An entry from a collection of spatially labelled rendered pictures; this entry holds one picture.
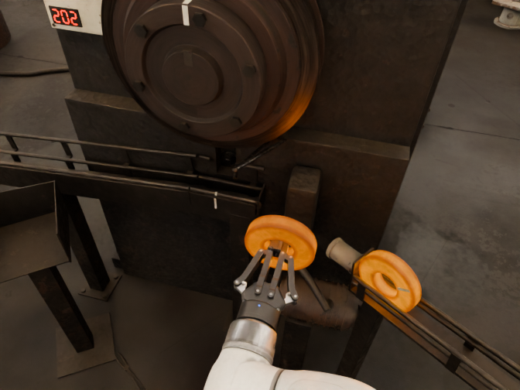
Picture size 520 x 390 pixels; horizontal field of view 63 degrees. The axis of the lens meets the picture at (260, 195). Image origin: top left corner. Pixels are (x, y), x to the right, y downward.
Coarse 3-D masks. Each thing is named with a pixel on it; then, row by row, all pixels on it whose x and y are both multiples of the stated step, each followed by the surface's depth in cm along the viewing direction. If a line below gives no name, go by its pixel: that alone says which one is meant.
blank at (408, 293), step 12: (372, 252) 99; (384, 252) 97; (360, 264) 102; (372, 264) 98; (384, 264) 95; (396, 264) 93; (360, 276) 104; (372, 276) 100; (396, 276) 93; (408, 276) 92; (384, 288) 101; (396, 288) 95; (408, 288) 92; (420, 288) 93; (396, 300) 97; (408, 300) 94
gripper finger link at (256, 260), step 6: (258, 252) 86; (252, 258) 85; (258, 258) 85; (252, 264) 84; (258, 264) 86; (246, 270) 83; (252, 270) 83; (240, 276) 82; (246, 276) 82; (234, 282) 81; (240, 282) 81; (246, 282) 83
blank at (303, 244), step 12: (264, 216) 87; (276, 216) 86; (252, 228) 87; (264, 228) 86; (276, 228) 84; (288, 228) 84; (300, 228) 85; (252, 240) 90; (264, 240) 88; (288, 240) 86; (300, 240) 85; (312, 240) 86; (252, 252) 93; (288, 252) 92; (300, 252) 88; (312, 252) 87; (300, 264) 91
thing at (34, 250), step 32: (0, 192) 114; (32, 192) 117; (0, 224) 121; (32, 224) 122; (64, 224) 116; (0, 256) 114; (32, 256) 114; (64, 256) 113; (64, 288) 134; (64, 320) 140; (96, 320) 165; (64, 352) 156; (96, 352) 156
